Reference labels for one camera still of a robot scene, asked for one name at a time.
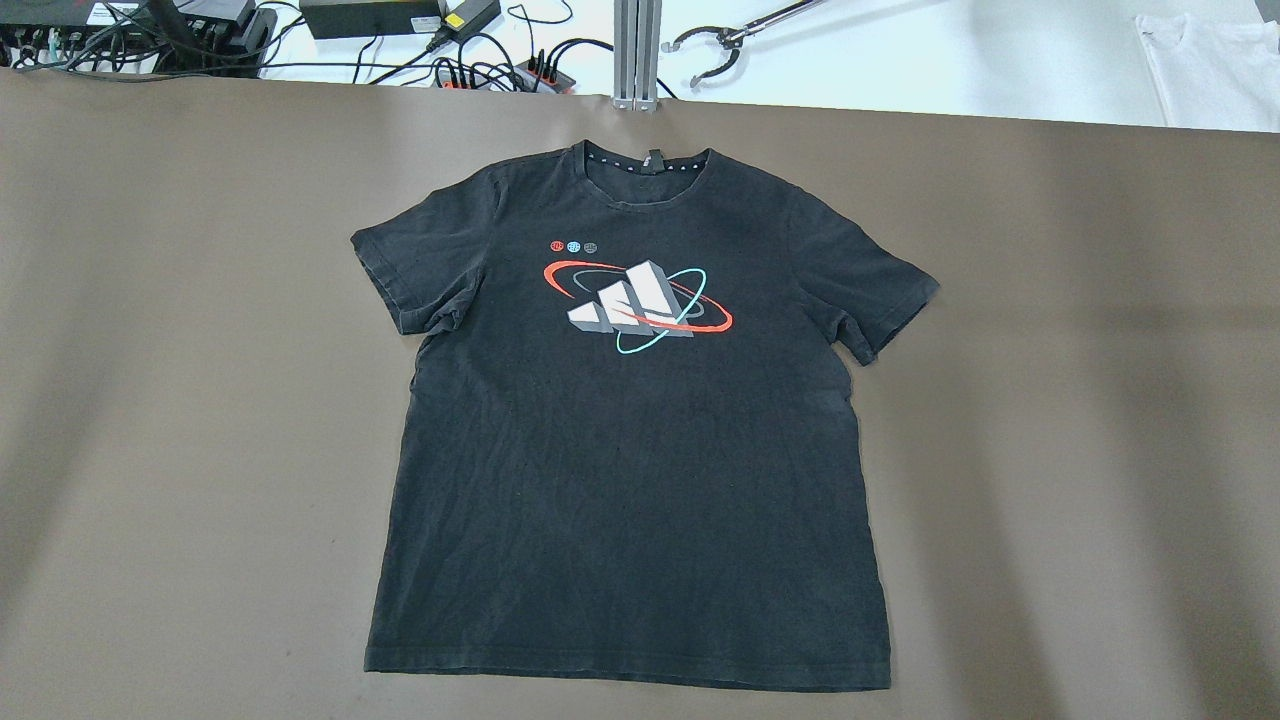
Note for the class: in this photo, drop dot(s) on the black printed t-shirt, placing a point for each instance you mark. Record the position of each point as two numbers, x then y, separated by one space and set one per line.
630 451

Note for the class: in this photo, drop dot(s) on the orange power strip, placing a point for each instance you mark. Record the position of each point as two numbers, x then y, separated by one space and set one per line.
521 79

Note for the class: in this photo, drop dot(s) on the grabber reacher tool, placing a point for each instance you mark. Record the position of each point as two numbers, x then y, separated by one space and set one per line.
731 39

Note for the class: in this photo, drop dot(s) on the black power adapter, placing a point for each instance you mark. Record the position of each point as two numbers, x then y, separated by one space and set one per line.
353 19

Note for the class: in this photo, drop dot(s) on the black electronics box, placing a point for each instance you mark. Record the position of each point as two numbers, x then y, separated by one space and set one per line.
175 38

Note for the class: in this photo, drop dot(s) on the white cloth on desk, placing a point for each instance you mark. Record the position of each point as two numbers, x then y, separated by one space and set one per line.
1213 75

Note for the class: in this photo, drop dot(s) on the aluminium frame post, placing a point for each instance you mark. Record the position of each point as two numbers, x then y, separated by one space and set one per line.
636 26

